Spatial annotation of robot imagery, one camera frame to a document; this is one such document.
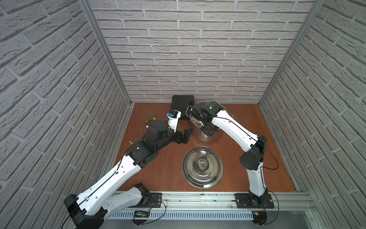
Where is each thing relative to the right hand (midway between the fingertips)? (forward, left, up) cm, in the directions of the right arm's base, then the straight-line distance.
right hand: (215, 128), depth 80 cm
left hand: (-3, +19, +13) cm, 23 cm away
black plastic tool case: (+36, +21, -14) cm, 44 cm away
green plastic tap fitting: (+24, +42, -16) cm, 51 cm away
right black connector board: (-42, -18, -22) cm, 51 cm away
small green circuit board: (-36, +43, -21) cm, 60 cm away
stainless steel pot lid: (-16, +8, -18) cm, 25 cm away
